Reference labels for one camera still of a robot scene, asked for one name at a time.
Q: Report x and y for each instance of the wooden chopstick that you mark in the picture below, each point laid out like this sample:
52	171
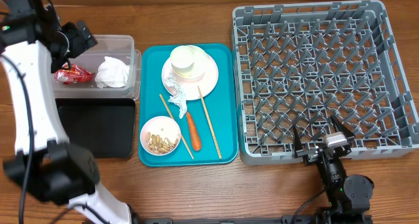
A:
209	123
171	116

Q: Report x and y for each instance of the clear plastic waste bin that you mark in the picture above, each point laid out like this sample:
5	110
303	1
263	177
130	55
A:
116	46

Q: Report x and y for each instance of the cream plastic cup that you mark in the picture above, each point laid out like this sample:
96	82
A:
182	60

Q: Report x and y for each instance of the right wooden chopstick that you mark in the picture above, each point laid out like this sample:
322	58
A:
209	123

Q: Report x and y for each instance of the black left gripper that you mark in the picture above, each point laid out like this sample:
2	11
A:
81	44

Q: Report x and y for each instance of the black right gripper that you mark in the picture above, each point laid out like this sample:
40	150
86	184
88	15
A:
309	156

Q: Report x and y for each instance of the teal plastic tray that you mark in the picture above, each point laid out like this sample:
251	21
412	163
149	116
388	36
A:
220	103

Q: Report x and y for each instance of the white bowl on plate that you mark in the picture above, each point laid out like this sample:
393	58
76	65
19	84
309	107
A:
200	62

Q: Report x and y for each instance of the white tissue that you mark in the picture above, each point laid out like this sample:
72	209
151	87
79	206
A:
112	73

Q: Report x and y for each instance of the grey dishwasher rack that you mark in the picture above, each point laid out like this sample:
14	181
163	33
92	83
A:
296	65

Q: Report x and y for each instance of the black waste tray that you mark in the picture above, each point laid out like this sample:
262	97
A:
104	126

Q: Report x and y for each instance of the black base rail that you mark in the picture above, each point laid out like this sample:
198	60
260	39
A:
285	219

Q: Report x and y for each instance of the orange carrot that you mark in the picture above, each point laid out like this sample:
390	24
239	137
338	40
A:
195	138

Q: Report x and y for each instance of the red snack wrapper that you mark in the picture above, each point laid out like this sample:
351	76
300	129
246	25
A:
70	74

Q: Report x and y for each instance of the left wooden chopstick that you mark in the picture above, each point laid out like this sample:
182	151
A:
171	116

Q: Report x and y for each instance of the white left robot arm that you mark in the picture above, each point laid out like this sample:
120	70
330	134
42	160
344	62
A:
46	165

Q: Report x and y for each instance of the white round plate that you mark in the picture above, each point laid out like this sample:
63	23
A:
206	82

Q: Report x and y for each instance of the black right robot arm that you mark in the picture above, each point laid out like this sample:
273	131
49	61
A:
348	196

